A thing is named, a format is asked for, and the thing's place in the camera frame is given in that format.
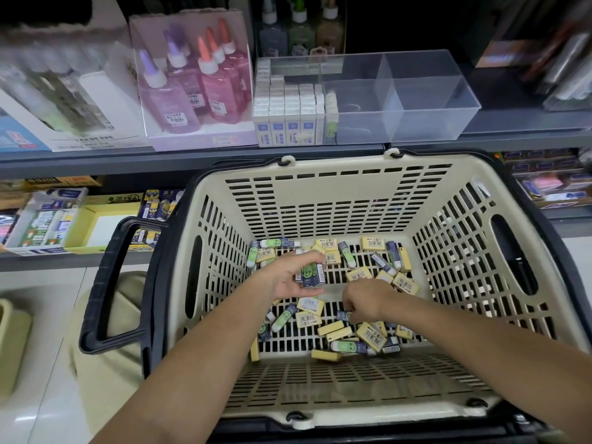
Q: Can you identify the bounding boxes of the pink glue display box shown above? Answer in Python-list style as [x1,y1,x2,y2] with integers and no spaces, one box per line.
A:
[129,12,258,152]

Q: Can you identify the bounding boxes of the yellow empty display box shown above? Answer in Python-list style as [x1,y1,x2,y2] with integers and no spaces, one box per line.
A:
[63,200,144,253]

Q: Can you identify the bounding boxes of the pile of erasers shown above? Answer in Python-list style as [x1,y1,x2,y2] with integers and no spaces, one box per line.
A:
[245,234,422,364]

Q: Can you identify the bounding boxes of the clear plastic divider tray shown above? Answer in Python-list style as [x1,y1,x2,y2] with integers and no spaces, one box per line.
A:
[256,49,483,146]

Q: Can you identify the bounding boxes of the row of clear glue bottles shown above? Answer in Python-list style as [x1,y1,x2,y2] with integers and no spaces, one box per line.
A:
[0,55,112,135]

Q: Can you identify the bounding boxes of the person's left forearm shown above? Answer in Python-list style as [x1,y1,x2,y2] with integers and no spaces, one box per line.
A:
[92,293,279,444]

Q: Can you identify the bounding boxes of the person's right forearm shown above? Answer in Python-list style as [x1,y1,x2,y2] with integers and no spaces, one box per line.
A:
[384,295,592,444]

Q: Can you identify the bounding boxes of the translucent glue bottle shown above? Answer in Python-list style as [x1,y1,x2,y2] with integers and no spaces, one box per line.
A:
[314,0,346,56]
[258,0,288,59]
[287,0,316,58]

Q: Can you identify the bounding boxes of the dark blue yellow packets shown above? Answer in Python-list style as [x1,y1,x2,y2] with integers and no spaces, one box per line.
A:
[129,189,184,248]

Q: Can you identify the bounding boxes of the beige shopping basket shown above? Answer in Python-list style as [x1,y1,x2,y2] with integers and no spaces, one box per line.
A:
[78,147,592,444]

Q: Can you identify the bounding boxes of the pink glue bottle orange cap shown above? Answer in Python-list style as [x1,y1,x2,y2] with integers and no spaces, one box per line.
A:
[205,27,251,105]
[196,36,242,126]
[217,18,253,93]

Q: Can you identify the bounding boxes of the white eraser display box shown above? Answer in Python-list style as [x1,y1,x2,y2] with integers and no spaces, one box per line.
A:
[4,187,89,257]

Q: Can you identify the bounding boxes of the pink glue bottle purple cap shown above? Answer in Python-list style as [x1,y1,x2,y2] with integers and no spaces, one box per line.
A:
[137,49,200,135]
[163,27,211,115]

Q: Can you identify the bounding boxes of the person's right hand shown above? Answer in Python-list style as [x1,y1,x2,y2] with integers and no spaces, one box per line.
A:
[340,277,403,324]

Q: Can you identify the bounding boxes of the rows of white erasers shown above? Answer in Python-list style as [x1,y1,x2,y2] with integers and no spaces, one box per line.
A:
[252,58,327,148]

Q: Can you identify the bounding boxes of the white glue display box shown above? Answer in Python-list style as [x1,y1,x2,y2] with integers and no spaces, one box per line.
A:
[0,0,144,154]

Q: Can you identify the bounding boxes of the person's left hand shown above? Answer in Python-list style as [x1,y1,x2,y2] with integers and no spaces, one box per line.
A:
[248,251,327,306]

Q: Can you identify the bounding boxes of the yellow plastic basket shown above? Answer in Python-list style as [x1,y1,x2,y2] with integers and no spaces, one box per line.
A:
[0,298,33,398]

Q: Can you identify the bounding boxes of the grey store shelves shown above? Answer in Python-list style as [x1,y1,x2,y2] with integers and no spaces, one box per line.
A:
[0,0,592,274]

